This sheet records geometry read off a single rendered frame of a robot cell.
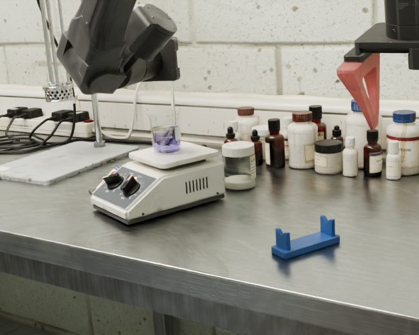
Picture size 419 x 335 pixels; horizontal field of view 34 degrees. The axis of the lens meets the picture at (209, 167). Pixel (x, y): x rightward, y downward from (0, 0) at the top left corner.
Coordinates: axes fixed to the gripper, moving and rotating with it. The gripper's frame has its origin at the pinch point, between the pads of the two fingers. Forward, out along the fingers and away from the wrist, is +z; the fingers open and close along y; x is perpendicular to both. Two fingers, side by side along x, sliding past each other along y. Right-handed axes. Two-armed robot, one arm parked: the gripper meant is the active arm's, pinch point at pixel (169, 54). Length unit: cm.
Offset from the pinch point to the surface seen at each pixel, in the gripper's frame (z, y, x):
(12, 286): 64, 93, 81
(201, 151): 0.7, -4.2, 16.9
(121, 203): -12.9, 4.8, 22.5
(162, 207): -9.5, -0.9, 24.0
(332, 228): -15.1, -30.0, 23.6
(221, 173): 0.8, -7.6, 20.8
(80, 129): 43, 47, 23
